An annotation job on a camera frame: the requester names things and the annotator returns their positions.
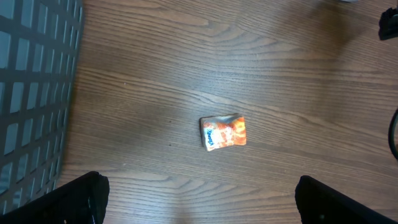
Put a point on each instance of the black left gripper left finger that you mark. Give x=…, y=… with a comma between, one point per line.
x=83, y=200

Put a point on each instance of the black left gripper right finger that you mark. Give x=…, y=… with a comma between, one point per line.
x=319, y=203

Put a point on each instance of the orange snack packet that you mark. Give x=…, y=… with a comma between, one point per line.
x=223, y=131

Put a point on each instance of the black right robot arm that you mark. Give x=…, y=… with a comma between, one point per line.
x=388, y=24

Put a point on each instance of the grey plastic mesh basket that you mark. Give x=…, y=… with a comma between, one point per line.
x=40, y=46

